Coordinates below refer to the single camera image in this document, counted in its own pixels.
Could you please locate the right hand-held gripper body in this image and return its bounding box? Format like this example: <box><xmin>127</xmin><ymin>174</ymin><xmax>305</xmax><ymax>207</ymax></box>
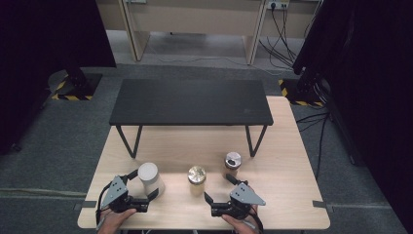
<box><xmin>210</xmin><ymin>181</ymin><xmax>267</xmax><ymax>220</ymax></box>

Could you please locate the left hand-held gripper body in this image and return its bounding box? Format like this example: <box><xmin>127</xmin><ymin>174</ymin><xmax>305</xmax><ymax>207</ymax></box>
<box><xmin>99</xmin><ymin>175</ymin><xmax>150</xmax><ymax>215</ymax></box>

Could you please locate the white-lid jar of white powder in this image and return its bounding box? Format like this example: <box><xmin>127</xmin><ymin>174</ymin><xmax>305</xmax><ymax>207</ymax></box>
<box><xmin>137</xmin><ymin>162</ymin><xmax>167</xmax><ymax>198</ymax></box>

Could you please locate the silver-lid jar of brown powder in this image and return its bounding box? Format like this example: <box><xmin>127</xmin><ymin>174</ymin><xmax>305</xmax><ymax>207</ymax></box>
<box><xmin>223</xmin><ymin>151</ymin><xmax>244</xmax><ymax>179</ymax></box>

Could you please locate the gold-lid jar of yellow powder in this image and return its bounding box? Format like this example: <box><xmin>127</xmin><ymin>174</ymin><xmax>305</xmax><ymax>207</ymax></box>
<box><xmin>187</xmin><ymin>165</ymin><xmax>207</xmax><ymax>197</ymax></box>

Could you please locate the black raised shelf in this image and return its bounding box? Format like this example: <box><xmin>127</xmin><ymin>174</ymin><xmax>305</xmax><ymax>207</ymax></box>
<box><xmin>108</xmin><ymin>78</ymin><xmax>275</xmax><ymax>160</ymax></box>

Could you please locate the person's left hand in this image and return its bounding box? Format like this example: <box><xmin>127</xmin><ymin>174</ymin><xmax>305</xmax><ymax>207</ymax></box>
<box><xmin>96</xmin><ymin>208</ymin><xmax>137</xmax><ymax>234</ymax></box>

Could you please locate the person's right hand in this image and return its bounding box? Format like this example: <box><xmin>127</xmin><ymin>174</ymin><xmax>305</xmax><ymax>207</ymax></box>
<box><xmin>221</xmin><ymin>204</ymin><xmax>261</xmax><ymax>234</ymax></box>

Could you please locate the grey tape strip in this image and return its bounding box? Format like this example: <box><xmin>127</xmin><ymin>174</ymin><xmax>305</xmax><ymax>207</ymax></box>
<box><xmin>73</xmin><ymin>200</ymin><xmax>98</xmax><ymax>212</ymax></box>
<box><xmin>312</xmin><ymin>200</ymin><xmax>336</xmax><ymax>211</ymax></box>

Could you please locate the stand base with hazard tape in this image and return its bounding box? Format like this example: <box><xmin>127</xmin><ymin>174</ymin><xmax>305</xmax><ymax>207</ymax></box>
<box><xmin>278</xmin><ymin>77</ymin><xmax>326</xmax><ymax>108</ymax></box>
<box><xmin>47</xmin><ymin>68</ymin><xmax>103</xmax><ymax>102</ymax></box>

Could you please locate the beige desk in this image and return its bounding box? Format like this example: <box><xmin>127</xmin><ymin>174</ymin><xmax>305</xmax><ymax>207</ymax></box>
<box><xmin>95</xmin><ymin>0</ymin><xmax>324</xmax><ymax>65</ymax></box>

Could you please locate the black curtain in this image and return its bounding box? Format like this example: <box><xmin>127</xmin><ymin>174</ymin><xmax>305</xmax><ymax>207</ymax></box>
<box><xmin>291</xmin><ymin>0</ymin><xmax>413</xmax><ymax>234</ymax></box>
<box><xmin>0</xmin><ymin>0</ymin><xmax>118</xmax><ymax>154</ymax></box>

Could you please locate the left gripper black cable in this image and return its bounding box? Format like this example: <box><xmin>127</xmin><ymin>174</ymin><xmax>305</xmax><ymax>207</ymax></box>
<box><xmin>94</xmin><ymin>181</ymin><xmax>113</xmax><ymax>229</ymax></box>

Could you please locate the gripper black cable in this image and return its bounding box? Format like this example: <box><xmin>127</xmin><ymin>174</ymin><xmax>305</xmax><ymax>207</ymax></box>
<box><xmin>247</xmin><ymin>207</ymin><xmax>265</xmax><ymax>234</ymax></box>
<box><xmin>94</xmin><ymin>181</ymin><xmax>113</xmax><ymax>229</ymax></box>

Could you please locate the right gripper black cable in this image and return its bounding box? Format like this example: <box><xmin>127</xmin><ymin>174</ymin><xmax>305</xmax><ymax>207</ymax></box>
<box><xmin>247</xmin><ymin>207</ymin><xmax>265</xmax><ymax>234</ymax></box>

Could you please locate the black floor cable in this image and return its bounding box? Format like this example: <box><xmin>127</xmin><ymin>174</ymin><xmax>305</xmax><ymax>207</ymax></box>
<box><xmin>295</xmin><ymin>111</ymin><xmax>331</xmax><ymax>180</ymax></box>

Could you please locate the black cable bundle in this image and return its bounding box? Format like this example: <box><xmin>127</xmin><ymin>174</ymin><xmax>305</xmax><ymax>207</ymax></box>
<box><xmin>258</xmin><ymin>5</ymin><xmax>323</xmax><ymax>71</ymax></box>

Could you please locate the white wall socket strip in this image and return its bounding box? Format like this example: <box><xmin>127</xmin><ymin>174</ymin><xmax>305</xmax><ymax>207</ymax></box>
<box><xmin>266</xmin><ymin>0</ymin><xmax>290</xmax><ymax>11</ymax></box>

